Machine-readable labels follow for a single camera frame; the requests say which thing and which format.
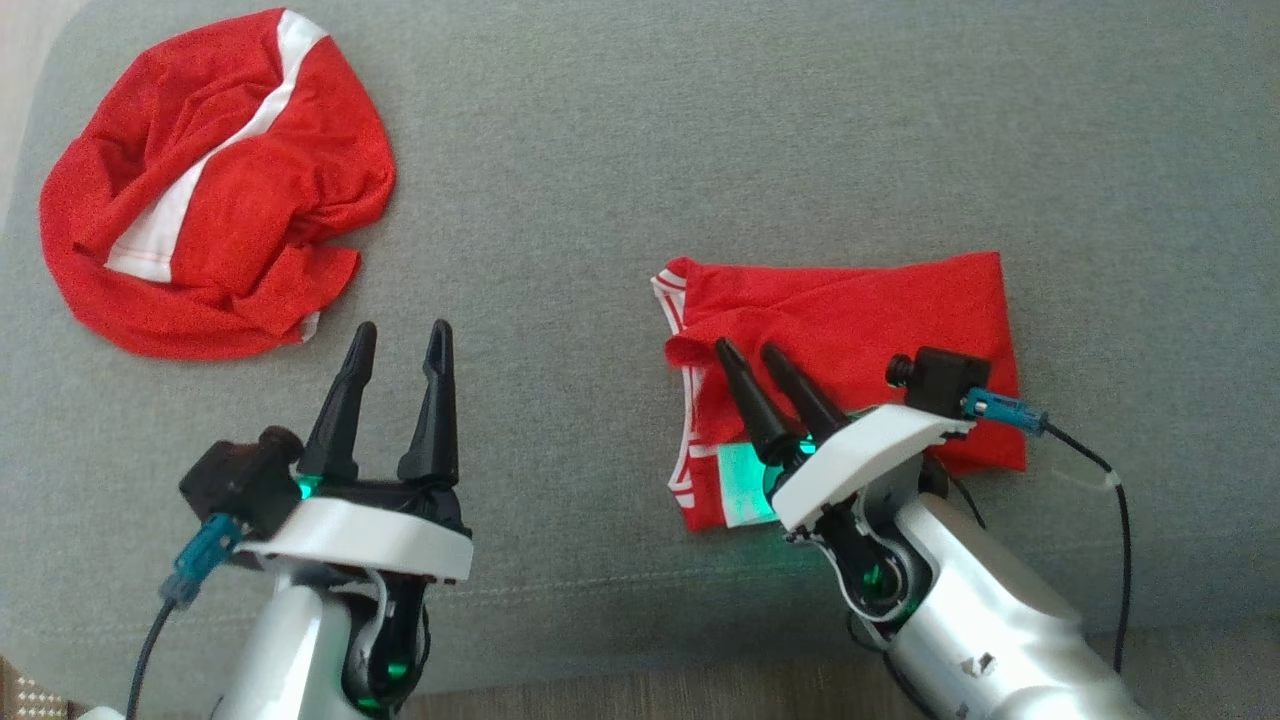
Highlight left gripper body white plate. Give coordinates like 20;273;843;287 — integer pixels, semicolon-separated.
235;475;474;583

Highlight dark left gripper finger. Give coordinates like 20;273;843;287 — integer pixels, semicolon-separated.
398;319;461;488
298;321;379;481

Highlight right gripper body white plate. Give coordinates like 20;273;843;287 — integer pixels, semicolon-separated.
765;403;976;533

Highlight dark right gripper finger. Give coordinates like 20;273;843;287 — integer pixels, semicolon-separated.
761;343;851;446
714;337;801;466

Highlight red basketball jersey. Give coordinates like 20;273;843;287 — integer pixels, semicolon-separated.
650;250;1029;533

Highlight red shorts with white stripe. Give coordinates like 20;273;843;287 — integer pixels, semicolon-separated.
40;8;398;361

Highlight grey fabric sofa seat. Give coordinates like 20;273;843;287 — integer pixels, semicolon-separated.
0;0;1280;701

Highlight beige patterned rug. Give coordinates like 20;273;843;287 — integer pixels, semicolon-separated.
0;655;71;720

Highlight right cable with blue plug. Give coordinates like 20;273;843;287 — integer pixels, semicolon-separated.
962;388;1133;673

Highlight cable with blue plug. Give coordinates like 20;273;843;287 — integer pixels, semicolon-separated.
125;513;246;720
962;388;1133;673

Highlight left cable with blue plug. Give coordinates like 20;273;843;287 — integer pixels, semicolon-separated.
125;513;246;720

